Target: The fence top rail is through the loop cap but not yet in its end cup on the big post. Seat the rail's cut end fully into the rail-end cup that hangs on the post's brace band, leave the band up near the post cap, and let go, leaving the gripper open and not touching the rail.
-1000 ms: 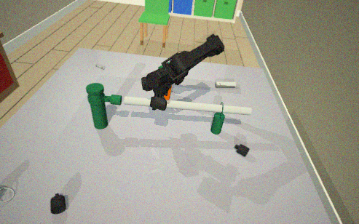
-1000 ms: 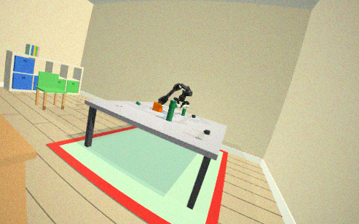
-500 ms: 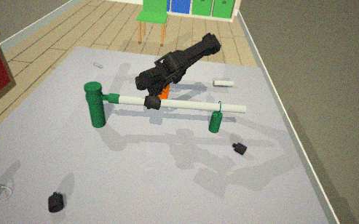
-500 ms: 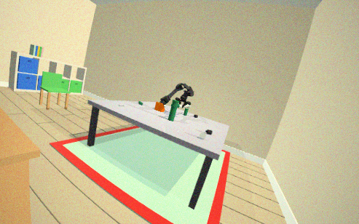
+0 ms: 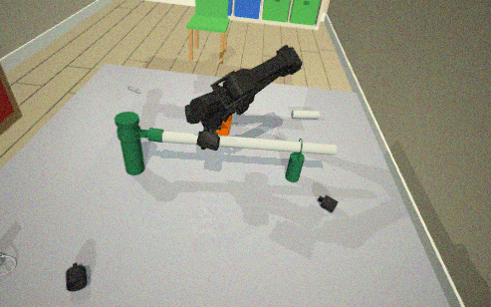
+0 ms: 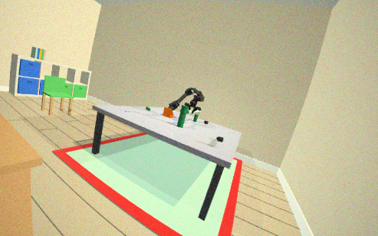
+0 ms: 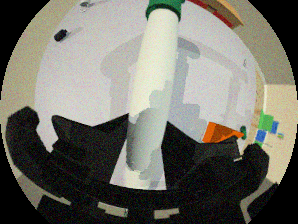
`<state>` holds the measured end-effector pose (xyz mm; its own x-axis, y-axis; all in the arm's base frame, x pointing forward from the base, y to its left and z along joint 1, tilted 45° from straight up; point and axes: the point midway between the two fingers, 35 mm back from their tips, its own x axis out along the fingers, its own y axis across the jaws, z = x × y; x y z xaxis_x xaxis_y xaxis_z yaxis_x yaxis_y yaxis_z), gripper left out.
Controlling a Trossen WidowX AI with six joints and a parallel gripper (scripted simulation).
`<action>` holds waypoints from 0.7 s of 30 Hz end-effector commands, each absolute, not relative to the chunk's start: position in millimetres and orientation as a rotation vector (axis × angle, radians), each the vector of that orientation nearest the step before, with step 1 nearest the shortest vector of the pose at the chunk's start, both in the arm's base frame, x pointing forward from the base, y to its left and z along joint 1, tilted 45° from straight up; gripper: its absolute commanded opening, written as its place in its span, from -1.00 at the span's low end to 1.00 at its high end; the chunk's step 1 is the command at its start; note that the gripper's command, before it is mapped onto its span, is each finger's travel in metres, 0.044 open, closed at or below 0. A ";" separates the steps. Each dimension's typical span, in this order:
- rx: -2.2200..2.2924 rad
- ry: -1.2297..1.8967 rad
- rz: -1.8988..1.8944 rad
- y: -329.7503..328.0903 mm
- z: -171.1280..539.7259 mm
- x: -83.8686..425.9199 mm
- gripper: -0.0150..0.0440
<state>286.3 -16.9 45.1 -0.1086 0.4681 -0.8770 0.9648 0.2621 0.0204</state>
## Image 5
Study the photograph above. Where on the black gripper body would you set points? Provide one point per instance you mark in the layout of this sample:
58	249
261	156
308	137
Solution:
210	139

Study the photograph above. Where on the short white cylinder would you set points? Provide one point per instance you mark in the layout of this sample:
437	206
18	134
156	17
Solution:
305	114

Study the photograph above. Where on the pale cream cylinder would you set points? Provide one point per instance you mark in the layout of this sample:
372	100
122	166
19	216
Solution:
255	144

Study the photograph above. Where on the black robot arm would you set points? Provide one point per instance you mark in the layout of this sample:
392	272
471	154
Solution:
239	88

